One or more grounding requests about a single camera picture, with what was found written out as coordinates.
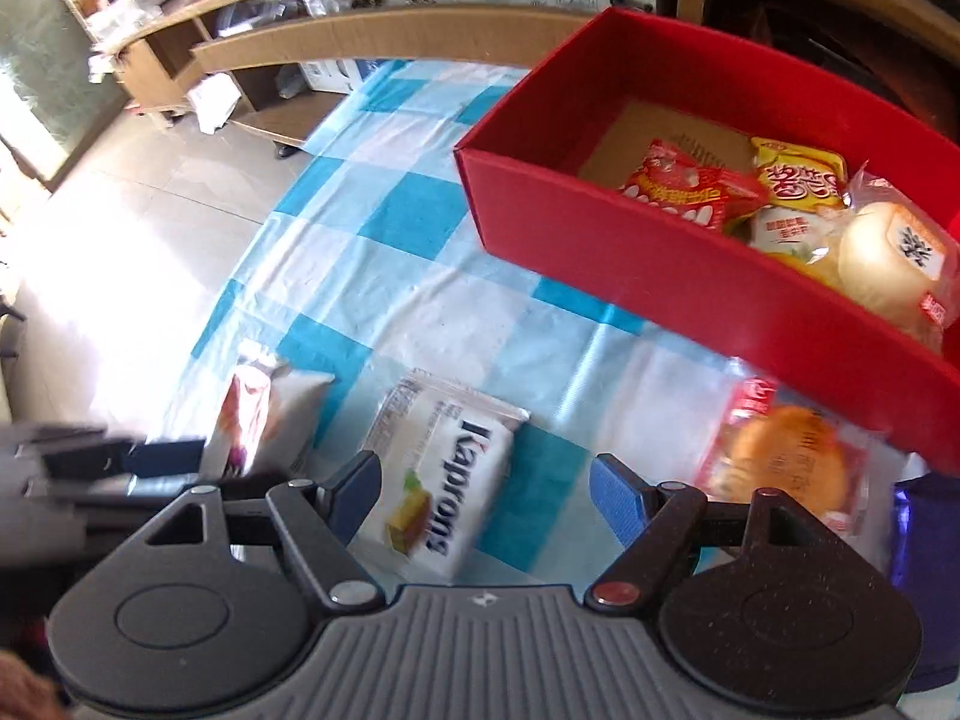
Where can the blue white checkered tablecloth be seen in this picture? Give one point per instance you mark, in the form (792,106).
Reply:
(370,268)

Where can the yellow dried mango bag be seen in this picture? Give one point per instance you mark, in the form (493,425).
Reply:
(799,225)

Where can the purple foil snack pack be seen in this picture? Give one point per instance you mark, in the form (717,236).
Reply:
(924,565)

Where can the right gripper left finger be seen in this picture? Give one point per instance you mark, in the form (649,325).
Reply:
(315,522)

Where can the wooden TV stand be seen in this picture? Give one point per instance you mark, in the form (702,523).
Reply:
(375,15)

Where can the red Trolli gummy bag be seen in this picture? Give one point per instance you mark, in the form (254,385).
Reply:
(715,198)

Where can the white round bun pack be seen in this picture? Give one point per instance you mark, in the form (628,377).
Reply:
(894,260)

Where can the white Kaprons wafer pack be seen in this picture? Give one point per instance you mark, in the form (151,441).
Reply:
(444,450)

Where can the white box under shelf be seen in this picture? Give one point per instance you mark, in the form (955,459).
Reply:
(337,75)

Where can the white noodle snack bag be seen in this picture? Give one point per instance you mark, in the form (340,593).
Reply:
(268,417)

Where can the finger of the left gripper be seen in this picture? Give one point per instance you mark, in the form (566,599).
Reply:
(164,458)

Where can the red cardboard box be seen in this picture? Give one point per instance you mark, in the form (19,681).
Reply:
(524,170)

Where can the orange meat floss cake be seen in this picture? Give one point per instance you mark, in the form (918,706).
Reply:
(767,438)

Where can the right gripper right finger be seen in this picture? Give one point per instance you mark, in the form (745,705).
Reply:
(657,527)

